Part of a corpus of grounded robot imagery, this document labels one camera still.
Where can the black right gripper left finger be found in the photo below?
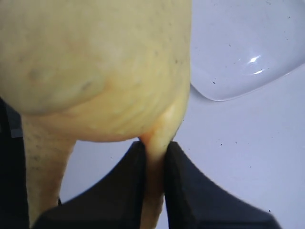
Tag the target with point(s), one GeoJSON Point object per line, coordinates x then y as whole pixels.
{"type": "Point", "coordinates": [115, 202]}

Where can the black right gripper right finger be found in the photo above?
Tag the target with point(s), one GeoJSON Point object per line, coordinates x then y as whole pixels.
{"type": "Point", "coordinates": [193, 201]}

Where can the yellow rubber chicken toy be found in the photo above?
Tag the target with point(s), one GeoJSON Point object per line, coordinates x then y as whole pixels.
{"type": "Point", "coordinates": [99, 71]}

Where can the white square plate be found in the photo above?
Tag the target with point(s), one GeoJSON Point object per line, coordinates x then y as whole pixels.
{"type": "Point", "coordinates": [239, 46]}

